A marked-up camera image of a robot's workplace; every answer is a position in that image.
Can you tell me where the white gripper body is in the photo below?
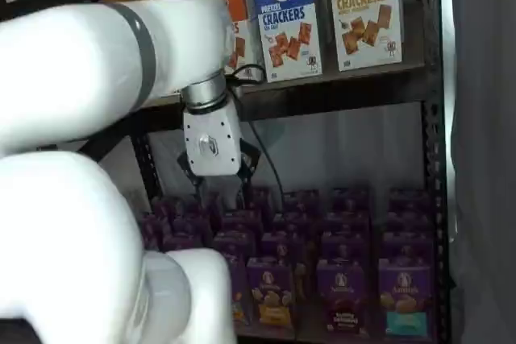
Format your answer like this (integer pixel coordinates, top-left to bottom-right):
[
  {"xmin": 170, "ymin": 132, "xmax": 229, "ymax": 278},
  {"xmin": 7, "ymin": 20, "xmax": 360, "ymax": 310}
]
[{"xmin": 183, "ymin": 98, "xmax": 243, "ymax": 178}]

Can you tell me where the purple snack box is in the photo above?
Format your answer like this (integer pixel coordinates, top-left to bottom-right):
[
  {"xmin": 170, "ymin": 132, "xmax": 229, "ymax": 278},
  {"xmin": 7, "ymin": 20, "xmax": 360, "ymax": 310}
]
[
  {"xmin": 172, "ymin": 216, "xmax": 213, "ymax": 240},
  {"xmin": 329, "ymin": 186, "xmax": 370, "ymax": 214},
  {"xmin": 221, "ymin": 252, "xmax": 253, "ymax": 325},
  {"xmin": 139, "ymin": 213, "xmax": 163, "ymax": 251},
  {"xmin": 281, "ymin": 189, "xmax": 322, "ymax": 214},
  {"xmin": 152, "ymin": 197, "xmax": 177, "ymax": 221},
  {"xmin": 323, "ymin": 209, "xmax": 371, "ymax": 236},
  {"xmin": 211, "ymin": 230, "xmax": 258, "ymax": 259},
  {"xmin": 384, "ymin": 209, "xmax": 432, "ymax": 237},
  {"xmin": 270, "ymin": 209, "xmax": 314, "ymax": 236},
  {"xmin": 220, "ymin": 209, "xmax": 265, "ymax": 236},
  {"xmin": 161, "ymin": 234, "xmax": 205, "ymax": 255},
  {"xmin": 381, "ymin": 231, "xmax": 434, "ymax": 264}
]

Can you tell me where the dark metal shelving rack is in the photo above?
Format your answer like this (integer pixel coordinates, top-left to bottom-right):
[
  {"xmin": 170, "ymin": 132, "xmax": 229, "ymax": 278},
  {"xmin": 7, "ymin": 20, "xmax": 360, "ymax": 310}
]
[{"xmin": 78, "ymin": 0, "xmax": 451, "ymax": 344}]

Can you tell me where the black cable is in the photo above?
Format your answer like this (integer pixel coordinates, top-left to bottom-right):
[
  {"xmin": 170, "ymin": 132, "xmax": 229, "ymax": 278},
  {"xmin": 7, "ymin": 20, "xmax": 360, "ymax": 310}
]
[{"xmin": 227, "ymin": 63, "xmax": 285, "ymax": 197}]

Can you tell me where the purple box yellow patch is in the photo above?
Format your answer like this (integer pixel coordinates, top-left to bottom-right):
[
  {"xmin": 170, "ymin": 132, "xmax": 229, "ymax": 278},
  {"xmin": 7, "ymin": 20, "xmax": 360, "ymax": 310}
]
[
  {"xmin": 245, "ymin": 255, "xmax": 298, "ymax": 331},
  {"xmin": 259, "ymin": 230, "xmax": 310, "ymax": 261}
]

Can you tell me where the blue pretzel cracker box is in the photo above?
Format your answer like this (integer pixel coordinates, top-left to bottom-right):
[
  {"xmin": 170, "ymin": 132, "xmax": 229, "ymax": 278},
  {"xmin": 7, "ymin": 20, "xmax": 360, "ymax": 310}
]
[{"xmin": 251, "ymin": 0, "xmax": 324, "ymax": 84}]

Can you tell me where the gold pretzel cracker box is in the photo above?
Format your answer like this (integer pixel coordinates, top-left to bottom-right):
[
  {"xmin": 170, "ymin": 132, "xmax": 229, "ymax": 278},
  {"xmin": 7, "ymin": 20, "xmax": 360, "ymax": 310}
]
[{"xmin": 326, "ymin": 0, "xmax": 405, "ymax": 73}]

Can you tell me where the purple box teal patch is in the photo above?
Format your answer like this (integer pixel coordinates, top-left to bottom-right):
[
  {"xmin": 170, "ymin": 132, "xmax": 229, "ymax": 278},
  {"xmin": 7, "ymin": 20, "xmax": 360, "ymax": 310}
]
[{"xmin": 377, "ymin": 258, "xmax": 436, "ymax": 341}]

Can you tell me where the purple box brown patch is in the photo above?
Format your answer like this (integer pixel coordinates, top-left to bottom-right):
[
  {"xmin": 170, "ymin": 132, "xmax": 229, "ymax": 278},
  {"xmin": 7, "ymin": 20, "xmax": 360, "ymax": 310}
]
[
  {"xmin": 315, "ymin": 256, "xmax": 374, "ymax": 339},
  {"xmin": 320, "ymin": 231, "xmax": 371, "ymax": 263}
]

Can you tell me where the brown wooden shelf board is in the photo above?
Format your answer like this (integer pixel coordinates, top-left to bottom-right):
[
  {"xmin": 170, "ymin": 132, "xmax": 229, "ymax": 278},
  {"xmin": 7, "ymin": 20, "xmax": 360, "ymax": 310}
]
[
  {"xmin": 236, "ymin": 324, "xmax": 299, "ymax": 342},
  {"xmin": 237, "ymin": 62, "xmax": 427, "ymax": 97}
]

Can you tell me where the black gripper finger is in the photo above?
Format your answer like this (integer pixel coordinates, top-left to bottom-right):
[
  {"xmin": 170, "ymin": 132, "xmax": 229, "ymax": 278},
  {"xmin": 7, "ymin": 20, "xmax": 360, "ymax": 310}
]
[
  {"xmin": 176, "ymin": 151, "xmax": 206, "ymax": 203},
  {"xmin": 235, "ymin": 139, "xmax": 263, "ymax": 209}
]

